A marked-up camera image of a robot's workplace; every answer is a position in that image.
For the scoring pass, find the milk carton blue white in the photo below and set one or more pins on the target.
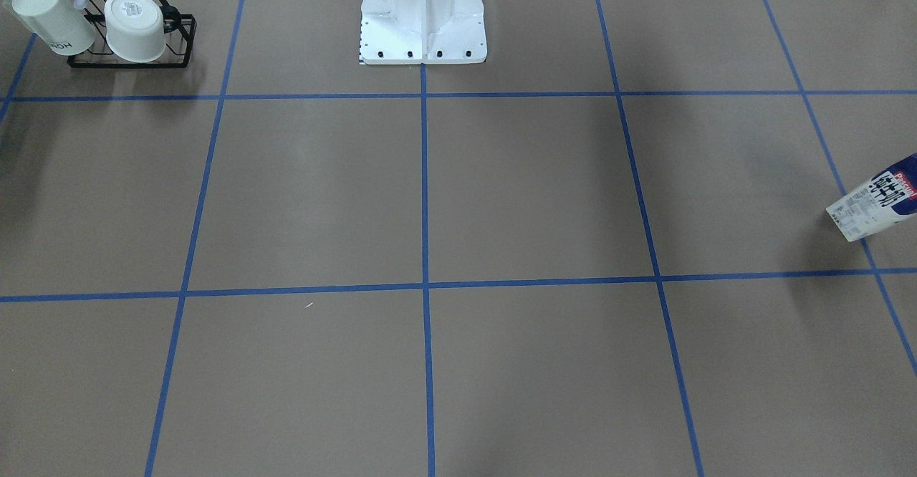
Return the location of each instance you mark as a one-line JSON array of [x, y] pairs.
[[886, 199]]

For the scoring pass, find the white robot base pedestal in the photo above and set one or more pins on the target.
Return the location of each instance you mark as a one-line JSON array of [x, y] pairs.
[[414, 32]]

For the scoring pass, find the white ribbed mug on rack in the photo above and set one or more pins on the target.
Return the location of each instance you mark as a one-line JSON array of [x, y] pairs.
[[57, 23]]

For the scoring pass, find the white cup on rack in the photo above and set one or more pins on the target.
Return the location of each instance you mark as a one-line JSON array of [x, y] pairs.
[[135, 29]]

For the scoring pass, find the black wire cup rack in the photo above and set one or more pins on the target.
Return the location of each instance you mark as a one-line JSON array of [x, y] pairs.
[[179, 29]]

